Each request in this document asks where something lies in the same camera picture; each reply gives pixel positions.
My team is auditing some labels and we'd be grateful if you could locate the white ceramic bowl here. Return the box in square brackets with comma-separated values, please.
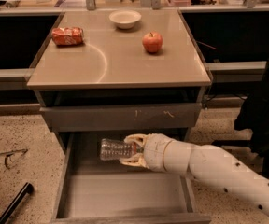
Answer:
[109, 10, 141, 30]

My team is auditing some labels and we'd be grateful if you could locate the red apple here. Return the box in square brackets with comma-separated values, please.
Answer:
[142, 32, 163, 53]

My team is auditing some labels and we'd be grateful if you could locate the black chair leg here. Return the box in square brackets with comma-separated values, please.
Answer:
[0, 182, 34, 224]

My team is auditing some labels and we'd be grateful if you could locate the crushed orange soda can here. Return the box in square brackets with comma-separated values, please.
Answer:
[51, 27, 84, 46]

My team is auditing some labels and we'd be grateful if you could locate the metal grabber tool on floor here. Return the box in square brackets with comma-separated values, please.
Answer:
[0, 148, 28, 169]

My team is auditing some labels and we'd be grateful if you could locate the clear plastic water bottle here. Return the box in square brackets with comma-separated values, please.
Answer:
[100, 139, 143, 161]

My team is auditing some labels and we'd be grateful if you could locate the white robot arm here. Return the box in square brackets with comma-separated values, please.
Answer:
[120, 133, 269, 216]

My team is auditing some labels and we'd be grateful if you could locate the open grey middle drawer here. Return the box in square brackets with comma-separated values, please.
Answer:
[51, 133, 211, 224]

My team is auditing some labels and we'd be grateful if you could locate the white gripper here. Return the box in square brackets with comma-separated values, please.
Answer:
[120, 133, 173, 172]

